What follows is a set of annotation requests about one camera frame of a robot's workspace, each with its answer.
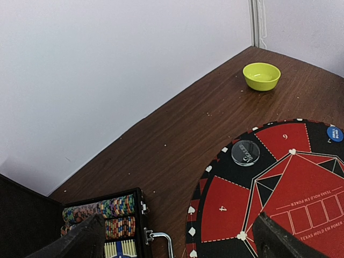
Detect blue texas holdem card box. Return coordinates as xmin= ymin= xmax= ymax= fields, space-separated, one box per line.
xmin=104 ymin=239 xmax=137 ymax=258

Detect right aluminium corner post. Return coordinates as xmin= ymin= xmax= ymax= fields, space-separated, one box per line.
xmin=249 ymin=0 xmax=268 ymax=49

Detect blue small blind button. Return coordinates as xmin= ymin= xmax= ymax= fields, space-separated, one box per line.
xmin=327 ymin=126 xmax=344 ymax=142

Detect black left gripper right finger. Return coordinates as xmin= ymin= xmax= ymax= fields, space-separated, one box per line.
xmin=252 ymin=212 xmax=336 ymax=257

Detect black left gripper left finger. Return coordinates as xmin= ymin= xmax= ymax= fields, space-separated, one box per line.
xmin=29 ymin=214 xmax=105 ymax=257

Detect black poker chip case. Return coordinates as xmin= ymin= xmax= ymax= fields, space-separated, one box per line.
xmin=1 ymin=176 xmax=174 ymax=257

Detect middle row poker chips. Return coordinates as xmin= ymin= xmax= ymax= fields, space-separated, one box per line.
xmin=60 ymin=216 xmax=136 ymax=240

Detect round red black poker mat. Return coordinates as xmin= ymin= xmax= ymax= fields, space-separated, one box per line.
xmin=186 ymin=118 xmax=343 ymax=257

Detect top row poker chips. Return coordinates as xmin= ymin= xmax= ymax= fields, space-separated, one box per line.
xmin=62 ymin=194 xmax=135 ymax=222

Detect green plastic bowl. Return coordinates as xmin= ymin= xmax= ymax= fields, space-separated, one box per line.
xmin=242 ymin=62 xmax=281 ymax=92

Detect row poker chips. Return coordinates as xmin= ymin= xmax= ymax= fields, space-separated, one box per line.
xmin=62 ymin=194 xmax=135 ymax=222
xmin=60 ymin=216 xmax=136 ymax=240

